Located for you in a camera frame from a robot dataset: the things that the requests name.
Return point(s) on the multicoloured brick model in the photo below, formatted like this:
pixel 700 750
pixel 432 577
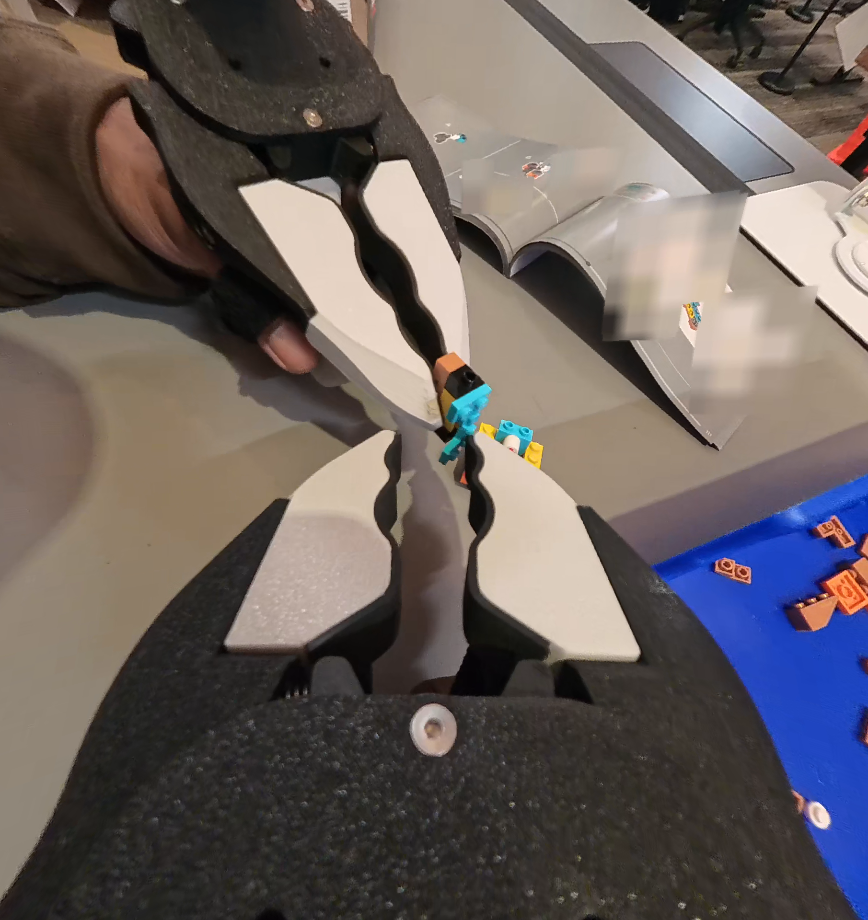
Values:
pixel 516 435

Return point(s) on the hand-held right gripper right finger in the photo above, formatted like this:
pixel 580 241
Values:
pixel 556 575

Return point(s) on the brick instruction booklet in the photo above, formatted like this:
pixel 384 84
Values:
pixel 549 215

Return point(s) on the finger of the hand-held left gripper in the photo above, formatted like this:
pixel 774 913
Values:
pixel 423 237
pixel 333 302

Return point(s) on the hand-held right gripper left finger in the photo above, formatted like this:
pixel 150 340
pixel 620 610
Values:
pixel 304 575

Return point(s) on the person's left hand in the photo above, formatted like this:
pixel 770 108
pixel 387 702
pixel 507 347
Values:
pixel 146 194

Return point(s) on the yellow and black brick assembly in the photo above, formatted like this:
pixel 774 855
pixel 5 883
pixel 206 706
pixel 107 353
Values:
pixel 452 374

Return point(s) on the black stand base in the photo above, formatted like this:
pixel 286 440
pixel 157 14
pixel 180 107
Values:
pixel 779 79

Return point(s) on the pile of loose bricks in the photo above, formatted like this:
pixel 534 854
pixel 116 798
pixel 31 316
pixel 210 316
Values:
pixel 851 589

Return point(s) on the white desk stand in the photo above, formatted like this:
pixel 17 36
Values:
pixel 800 237

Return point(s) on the blue storage bin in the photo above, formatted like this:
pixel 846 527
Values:
pixel 800 719

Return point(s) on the person's left forearm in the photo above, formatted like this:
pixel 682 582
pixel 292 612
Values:
pixel 38 165

